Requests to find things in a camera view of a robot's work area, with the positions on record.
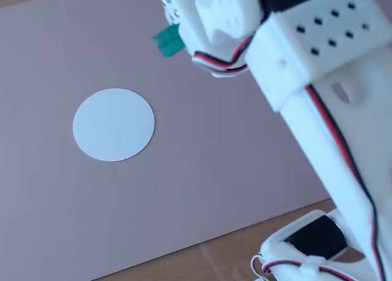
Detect red white black base cable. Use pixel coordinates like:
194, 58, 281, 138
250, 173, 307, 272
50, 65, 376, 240
262, 258, 355, 281

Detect white paper circle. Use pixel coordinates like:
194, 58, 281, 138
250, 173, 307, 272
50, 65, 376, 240
72, 88, 156, 162

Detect red black forearm cable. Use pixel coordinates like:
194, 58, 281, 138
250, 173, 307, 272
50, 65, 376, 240
305, 84, 387, 281

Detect pale grey-pink table mat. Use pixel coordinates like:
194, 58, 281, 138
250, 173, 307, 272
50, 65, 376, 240
0, 0, 392, 281

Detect thin white looped cable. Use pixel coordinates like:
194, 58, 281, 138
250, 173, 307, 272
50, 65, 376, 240
250, 254, 266, 278

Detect teal transparent lego brick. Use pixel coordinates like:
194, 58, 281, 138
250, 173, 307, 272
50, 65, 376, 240
152, 24, 188, 60

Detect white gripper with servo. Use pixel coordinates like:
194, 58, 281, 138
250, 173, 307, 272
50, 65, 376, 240
159, 0, 268, 79

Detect red white black gripper cable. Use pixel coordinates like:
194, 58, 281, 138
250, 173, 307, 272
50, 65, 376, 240
192, 35, 255, 77

